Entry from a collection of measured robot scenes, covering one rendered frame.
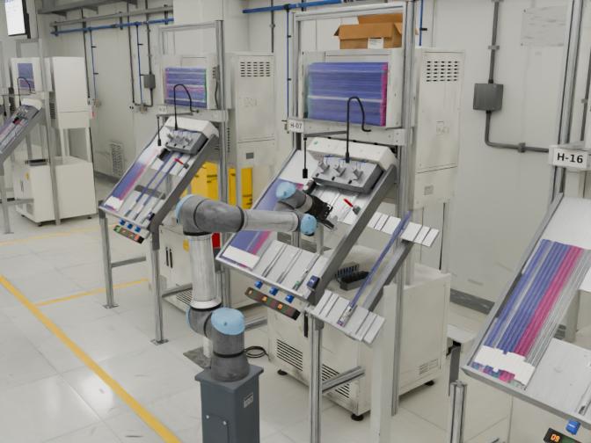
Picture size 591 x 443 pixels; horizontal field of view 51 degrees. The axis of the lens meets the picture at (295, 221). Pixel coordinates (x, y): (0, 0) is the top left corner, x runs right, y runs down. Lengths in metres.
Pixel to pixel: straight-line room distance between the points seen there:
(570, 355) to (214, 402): 1.21
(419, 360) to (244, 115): 1.84
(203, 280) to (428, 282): 1.26
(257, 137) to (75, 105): 3.25
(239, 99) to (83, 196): 3.46
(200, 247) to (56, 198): 4.77
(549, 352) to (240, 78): 2.60
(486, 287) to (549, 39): 1.63
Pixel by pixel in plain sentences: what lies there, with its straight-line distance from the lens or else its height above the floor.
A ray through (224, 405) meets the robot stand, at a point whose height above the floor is 0.46.
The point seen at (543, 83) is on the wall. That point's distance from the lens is 4.02.
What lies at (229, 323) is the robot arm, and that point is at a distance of 2.22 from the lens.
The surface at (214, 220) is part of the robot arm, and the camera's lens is 2.12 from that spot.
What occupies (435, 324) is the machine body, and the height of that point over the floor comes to 0.37.
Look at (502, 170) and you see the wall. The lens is 4.19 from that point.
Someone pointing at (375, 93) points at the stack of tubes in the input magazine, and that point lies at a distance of 2.75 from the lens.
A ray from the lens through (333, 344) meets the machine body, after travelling 3.00.
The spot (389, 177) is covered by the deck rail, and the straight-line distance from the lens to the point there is 2.74.
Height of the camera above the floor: 1.65
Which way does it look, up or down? 14 degrees down
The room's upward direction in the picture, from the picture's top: straight up
